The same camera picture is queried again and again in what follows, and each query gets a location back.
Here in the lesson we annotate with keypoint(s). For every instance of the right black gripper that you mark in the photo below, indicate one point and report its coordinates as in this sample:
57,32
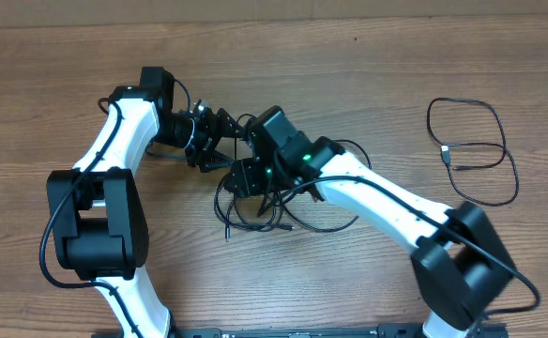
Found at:
243,170

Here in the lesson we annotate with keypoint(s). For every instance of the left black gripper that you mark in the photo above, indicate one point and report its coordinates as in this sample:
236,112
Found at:
212,130

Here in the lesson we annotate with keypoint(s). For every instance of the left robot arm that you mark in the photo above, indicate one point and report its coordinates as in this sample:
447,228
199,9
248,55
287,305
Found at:
97,234

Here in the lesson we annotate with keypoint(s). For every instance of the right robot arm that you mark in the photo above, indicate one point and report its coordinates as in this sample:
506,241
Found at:
459,261

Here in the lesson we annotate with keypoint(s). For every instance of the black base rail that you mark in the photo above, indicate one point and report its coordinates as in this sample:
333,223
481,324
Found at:
381,331

